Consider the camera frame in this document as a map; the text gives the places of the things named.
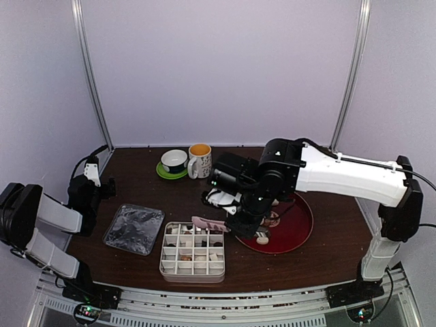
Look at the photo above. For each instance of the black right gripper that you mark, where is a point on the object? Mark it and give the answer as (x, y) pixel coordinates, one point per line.
(245, 229)

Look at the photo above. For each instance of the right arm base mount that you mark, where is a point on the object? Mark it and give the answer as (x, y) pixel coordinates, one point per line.
(357, 296)

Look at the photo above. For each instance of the white round button chocolate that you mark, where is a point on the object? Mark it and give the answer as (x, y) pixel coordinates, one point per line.
(262, 240)

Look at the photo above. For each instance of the pink plastic scoop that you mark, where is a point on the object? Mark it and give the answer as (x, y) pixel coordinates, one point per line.
(210, 224)

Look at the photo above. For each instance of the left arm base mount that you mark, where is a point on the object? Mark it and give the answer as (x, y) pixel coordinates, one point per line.
(93, 298)

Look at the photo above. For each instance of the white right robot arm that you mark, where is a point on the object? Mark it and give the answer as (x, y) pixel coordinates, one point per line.
(302, 165)

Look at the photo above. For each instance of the tin lid with rabbit picture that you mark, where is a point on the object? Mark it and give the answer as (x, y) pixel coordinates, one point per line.
(134, 229)

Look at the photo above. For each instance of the left aluminium frame post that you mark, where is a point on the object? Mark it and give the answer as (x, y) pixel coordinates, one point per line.
(89, 73)

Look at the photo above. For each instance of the silver compartment tin box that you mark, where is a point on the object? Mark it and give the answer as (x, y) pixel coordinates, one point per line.
(191, 265)

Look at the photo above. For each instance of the white floral mug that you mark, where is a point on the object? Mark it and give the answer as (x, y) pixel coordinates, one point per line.
(200, 161)

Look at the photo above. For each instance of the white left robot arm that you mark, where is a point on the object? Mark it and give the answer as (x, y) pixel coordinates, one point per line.
(29, 214)

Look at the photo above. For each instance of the aluminium frame post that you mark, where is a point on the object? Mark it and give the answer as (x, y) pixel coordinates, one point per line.
(360, 41)
(89, 73)

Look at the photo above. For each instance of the red round tray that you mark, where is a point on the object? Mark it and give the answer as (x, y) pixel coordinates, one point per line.
(290, 226)

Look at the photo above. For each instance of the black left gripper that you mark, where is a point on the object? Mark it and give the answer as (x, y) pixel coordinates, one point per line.
(108, 185)

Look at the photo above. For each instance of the dark blue white cup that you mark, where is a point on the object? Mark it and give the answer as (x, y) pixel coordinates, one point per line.
(174, 161)

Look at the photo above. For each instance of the right aluminium frame post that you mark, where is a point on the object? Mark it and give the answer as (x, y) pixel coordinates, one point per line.
(360, 41)

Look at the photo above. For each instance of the front aluminium rail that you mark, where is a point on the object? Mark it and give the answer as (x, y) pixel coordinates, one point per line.
(306, 306)

